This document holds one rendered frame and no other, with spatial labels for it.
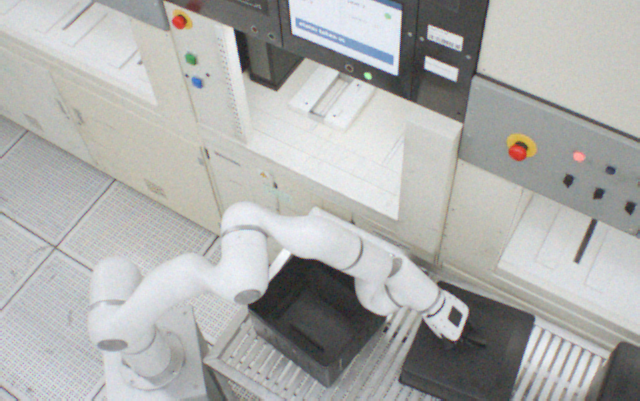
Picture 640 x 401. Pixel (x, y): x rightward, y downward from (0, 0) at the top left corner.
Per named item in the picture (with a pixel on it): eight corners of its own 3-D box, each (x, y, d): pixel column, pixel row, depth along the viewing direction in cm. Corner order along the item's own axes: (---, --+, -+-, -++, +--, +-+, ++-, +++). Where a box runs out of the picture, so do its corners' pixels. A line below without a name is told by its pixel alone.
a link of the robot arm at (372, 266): (310, 292, 159) (388, 325, 179) (365, 255, 153) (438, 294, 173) (302, 260, 165) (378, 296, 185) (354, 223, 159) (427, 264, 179)
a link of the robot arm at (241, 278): (115, 301, 179) (112, 361, 169) (79, 285, 170) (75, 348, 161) (277, 235, 159) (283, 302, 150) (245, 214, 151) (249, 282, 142)
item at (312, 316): (314, 263, 214) (311, 234, 200) (389, 316, 203) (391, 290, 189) (252, 331, 202) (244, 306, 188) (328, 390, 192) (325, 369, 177)
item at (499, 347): (396, 382, 192) (399, 366, 181) (434, 292, 206) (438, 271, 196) (500, 423, 184) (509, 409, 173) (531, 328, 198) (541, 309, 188)
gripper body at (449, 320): (434, 318, 173) (461, 342, 177) (448, 284, 178) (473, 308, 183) (412, 319, 179) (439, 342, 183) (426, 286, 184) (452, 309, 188)
